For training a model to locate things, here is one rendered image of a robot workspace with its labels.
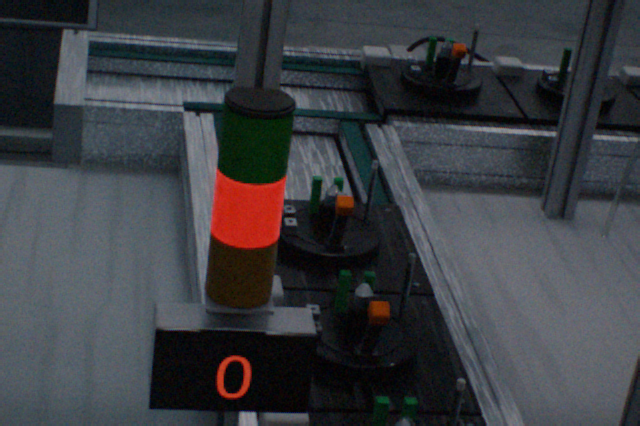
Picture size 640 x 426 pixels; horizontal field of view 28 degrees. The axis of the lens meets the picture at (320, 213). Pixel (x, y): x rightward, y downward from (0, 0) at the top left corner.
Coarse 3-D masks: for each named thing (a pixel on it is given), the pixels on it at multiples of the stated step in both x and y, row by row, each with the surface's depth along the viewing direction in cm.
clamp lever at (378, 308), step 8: (376, 296) 138; (376, 304) 135; (384, 304) 136; (368, 312) 136; (376, 312) 135; (384, 312) 135; (368, 320) 137; (376, 320) 135; (384, 320) 135; (368, 328) 137; (376, 328) 137; (368, 336) 138; (376, 336) 138; (368, 344) 139; (368, 352) 140
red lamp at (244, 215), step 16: (224, 176) 91; (224, 192) 91; (240, 192) 91; (256, 192) 91; (272, 192) 91; (224, 208) 92; (240, 208) 91; (256, 208) 91; (272, 208) 92; (224, 224) 92; (240, 224) 92; (256, 224) 92; (272, 224) 93; (224, 240) 93; (240, 240) 92; (256, 240) 92; (272, 240) 93
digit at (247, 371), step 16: (208, 352) 96; (224, 352) 96; (240, 352) 96; (256, 352) 97; (208, 368) 97; (224, 368) 97; (240, 368) 97; (256, 368) 97; (208, 384) 97; (224, 384) 97; (240, 384) 98; (256, 384) 98; (208, 400) 98; (224, 400) 98; (240, 400) 98; (256, 400) 99
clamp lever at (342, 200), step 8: (336, 200) 157; (344, 200) 157; (352, 200) 157; (336, 208) 157; (344, 208) 156; (352, 208) 156; (336, 216) 158; (344, 216) 158; (336, 224) 159; (344, 224) 159; (336, 232) 160; (336, 240) 161
